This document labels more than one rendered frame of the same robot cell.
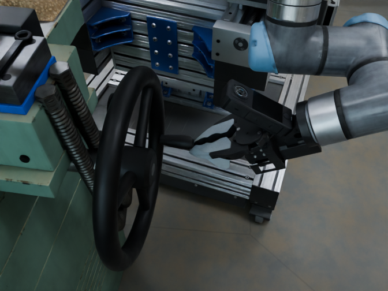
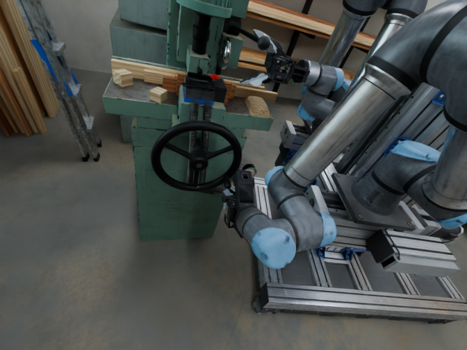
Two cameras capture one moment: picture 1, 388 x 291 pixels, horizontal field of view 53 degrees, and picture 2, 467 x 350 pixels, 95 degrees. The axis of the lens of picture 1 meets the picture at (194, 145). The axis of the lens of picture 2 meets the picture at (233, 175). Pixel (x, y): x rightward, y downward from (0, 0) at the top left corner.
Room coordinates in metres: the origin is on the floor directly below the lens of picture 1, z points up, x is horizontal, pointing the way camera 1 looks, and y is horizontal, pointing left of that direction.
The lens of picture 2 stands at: (0.14, -0.43, 1.26)
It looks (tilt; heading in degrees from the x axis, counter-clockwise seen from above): 41 degrees down; 57
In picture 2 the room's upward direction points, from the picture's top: 19 degrees clockwise
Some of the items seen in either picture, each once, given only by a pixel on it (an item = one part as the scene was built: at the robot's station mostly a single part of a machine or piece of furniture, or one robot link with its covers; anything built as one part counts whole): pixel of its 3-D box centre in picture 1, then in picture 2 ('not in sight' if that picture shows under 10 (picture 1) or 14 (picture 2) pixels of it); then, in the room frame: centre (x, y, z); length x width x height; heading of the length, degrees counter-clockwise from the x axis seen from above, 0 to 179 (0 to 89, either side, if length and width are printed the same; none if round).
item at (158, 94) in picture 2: not in sight; (158, 94); (0.23, 0.31, 0.92); 0.05 x 0.04 x 0.03; 53
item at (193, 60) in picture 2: not in sight; (197, 63); (0.39, 0.44, 0.99); 0.14 x 0.07 x 0.09; 81
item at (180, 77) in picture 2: not in sight; (204, 89); (0.40, 0.33, 0.94); 0.20 x 0.01 x 0.08; 171
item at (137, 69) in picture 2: not in sight; (195, 80); (0.39, 0.44, 0.92); 0.60 x 0.02 x 0.05; 171
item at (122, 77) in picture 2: not in sight; (123, 77); (0.13, 0.41, 0.92); 0.05 x 0.04 x 0.04; 39
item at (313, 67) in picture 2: not in sight; (306, 73); (0.70, 0.19, 1.09); 0.08 x 0.05 x 0.08; 81
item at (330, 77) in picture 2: not in sight; (324, 78); (0.77, 0.18, 1.09); 0.11 x 0.08 x 0.09; 171
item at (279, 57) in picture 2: not in sight; (287, 69); (0.61, 0.19, 1.09); 0.12 x 0.09 x 0.08; 171
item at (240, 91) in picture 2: not in sight; (216, 87); (0.47, 0.41, 0.92); 0.55 x 0.02 x 0.04; 171
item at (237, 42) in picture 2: not in sight; (229, 51); (0.57, 0.58, 1.02); 0.09 x 0.07 x 0.12; 171
